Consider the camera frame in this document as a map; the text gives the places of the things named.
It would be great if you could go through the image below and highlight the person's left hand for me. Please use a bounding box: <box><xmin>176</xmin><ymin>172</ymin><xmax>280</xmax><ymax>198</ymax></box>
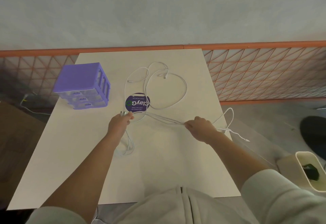
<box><xmin>107</xmin><ymin>112</ymin><xmax>134</xmax><ymax>143</ymax></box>

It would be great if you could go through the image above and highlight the person's right forearm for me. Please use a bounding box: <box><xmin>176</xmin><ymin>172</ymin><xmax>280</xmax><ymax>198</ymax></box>
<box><xmin>204</xmin><ymin>130</ymin><xmax>277</xmax><ymax>189</ymax></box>

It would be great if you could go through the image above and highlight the white plastic bin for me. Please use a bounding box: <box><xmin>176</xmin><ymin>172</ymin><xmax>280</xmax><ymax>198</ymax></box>
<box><xmin>295</xmin><ymin>151</ymin><xmax>326</xmax><ymax>193</ymax></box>

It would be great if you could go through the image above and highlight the purple plastic drawer organizer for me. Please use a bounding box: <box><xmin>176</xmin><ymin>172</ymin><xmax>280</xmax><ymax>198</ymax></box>
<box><xmin>53</xmin><ymin>62</ymin><xmax>111</xmax><ymax>110</ymax></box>

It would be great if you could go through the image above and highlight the orange mesh railing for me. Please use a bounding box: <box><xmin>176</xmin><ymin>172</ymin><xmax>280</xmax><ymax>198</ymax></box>
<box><xmin>0</xmin><ymin>40</ymin><xmax>326</xmax><ymax>106</ymax></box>

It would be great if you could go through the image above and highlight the light grey hoodie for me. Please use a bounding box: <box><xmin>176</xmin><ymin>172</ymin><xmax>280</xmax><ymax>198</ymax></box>
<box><xmin>24</xmin><ymin>168</ymin><xmax>326</xmax><ymax>224</ymax></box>

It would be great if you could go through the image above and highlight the round purple sticker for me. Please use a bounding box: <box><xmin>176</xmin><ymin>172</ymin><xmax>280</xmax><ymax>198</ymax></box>
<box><xmin>125</xmin><ymin>93</ymin><xmax>151</xmax><ymax>113</ymax></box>

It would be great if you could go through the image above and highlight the white charging cable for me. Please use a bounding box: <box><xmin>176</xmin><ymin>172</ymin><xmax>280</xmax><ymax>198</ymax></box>
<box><xmin>114</xmin><ymin>61</ymin><xmax>188</xmax><ymax>156</ymax></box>
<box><xmin>145</xmin><ymin>107</ymin><xmax>250</xmax><ymax>142</ymax></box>

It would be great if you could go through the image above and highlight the person's right hand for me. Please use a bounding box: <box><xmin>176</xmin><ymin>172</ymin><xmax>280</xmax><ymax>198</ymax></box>
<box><xmin>184</xmin><ymin>116</ymin><xmax>217</xmax><ymax>144</ymax></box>

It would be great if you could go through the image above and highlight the white floor cable with plug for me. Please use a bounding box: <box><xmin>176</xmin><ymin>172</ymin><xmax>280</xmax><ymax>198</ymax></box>
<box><xmin>20</xmin><ymin>93</ymin><xmax>52</xmax><ymax>116</ymax></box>

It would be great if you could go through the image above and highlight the person's left forearm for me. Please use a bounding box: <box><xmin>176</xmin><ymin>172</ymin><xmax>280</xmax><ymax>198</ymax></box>
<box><xmin>38</xmin><ymin>131</ymin><xmax>126</xmax><ymax>217</ymax></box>

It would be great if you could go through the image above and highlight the black round chair base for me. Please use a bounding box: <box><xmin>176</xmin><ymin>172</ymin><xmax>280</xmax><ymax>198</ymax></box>
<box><xmin>300</xmin><ymin>116</ymin><xmax>326</xmax><ymax>161</ymax></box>

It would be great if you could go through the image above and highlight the black object in bin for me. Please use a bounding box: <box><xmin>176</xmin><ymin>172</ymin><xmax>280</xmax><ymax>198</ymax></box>
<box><xmin>302</xmin><ymin>163</ymin><xmax>320</xmax><ymax>181</ymax></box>

